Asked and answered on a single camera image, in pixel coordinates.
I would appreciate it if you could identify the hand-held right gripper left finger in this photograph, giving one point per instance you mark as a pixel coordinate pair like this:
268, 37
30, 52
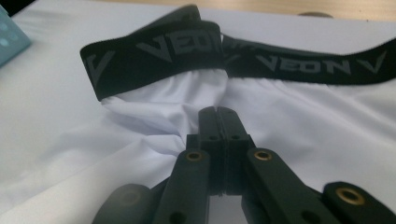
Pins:
211, 140

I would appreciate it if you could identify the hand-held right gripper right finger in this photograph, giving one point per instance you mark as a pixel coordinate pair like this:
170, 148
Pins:
233, 140

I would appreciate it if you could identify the white shorts with black waistband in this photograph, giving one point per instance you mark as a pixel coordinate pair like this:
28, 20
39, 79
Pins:
280, 124

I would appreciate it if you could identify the light blue plastic basket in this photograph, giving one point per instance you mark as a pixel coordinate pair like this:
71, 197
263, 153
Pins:
11, 40

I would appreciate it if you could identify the wooden table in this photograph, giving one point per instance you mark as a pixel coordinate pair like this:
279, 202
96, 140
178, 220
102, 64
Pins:
249, 6

